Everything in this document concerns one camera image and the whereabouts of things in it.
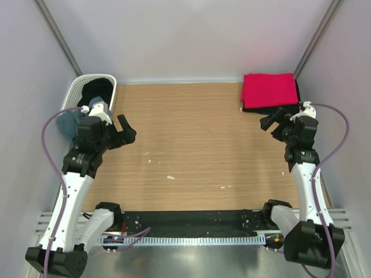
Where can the red t shirt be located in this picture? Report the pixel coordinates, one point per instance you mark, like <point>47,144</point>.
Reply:
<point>268,77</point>

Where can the aluminium frame rail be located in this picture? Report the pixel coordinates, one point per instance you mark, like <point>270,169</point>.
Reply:
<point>45,218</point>

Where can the folded black t shirt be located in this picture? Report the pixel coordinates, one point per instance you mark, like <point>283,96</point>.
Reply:
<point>261,110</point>

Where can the white plastic basket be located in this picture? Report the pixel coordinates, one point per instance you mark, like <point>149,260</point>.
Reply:
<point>75,91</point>

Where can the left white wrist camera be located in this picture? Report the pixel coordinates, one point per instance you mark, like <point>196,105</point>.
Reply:
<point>100,110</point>

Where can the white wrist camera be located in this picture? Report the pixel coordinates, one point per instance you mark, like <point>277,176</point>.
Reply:
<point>100,110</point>
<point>306,109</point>

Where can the black t shirt in basket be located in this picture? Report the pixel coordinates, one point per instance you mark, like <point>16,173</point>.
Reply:
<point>97,90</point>

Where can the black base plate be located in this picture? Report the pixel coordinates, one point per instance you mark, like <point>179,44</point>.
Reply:
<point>197,224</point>

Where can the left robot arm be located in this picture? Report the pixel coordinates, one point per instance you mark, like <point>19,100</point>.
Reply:
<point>63,249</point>

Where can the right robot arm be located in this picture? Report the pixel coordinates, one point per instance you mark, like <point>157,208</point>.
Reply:
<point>311,238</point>

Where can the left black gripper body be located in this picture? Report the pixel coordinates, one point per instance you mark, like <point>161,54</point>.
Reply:
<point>112,138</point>

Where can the slotted cable duct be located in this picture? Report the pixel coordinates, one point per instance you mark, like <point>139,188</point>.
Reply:
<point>173,242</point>

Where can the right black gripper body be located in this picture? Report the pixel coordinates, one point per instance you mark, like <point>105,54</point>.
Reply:
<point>284,131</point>

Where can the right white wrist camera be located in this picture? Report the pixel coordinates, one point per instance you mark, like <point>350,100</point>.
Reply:
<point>306,109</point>

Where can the grey blue t shirt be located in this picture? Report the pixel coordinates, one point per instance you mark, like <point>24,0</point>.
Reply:
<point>68,124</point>

